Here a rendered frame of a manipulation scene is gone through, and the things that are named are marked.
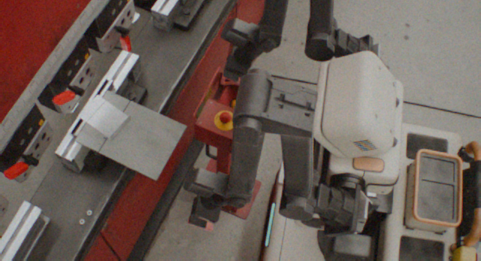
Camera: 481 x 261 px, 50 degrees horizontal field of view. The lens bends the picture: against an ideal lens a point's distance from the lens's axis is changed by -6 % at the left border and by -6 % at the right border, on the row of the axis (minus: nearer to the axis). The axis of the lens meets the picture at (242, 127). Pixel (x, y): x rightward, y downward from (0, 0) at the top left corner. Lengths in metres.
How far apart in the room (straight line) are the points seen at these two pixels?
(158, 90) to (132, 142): 0.27
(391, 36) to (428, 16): 0.30
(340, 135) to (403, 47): 1.94
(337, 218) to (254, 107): 0.47
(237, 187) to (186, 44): 0.77
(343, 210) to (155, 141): 0.57
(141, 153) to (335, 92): 0.58
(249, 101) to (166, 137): 0.69
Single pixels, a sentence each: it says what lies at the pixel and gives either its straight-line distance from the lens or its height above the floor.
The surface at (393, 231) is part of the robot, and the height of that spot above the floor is 0.81.
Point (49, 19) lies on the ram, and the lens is 1.15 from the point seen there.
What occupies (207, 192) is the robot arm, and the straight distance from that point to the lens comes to 1.24.
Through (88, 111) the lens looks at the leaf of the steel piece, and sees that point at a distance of 1.57.
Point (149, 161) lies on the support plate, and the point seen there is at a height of 1.00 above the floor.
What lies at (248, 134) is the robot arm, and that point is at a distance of 0.85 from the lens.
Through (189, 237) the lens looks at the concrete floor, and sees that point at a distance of 2.44.
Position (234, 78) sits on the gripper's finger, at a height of 1.06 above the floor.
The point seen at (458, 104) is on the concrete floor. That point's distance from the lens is 2.99.
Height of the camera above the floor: 2.36
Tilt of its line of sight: 64 degrees down
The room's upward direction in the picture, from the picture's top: 7 degrees clockwise
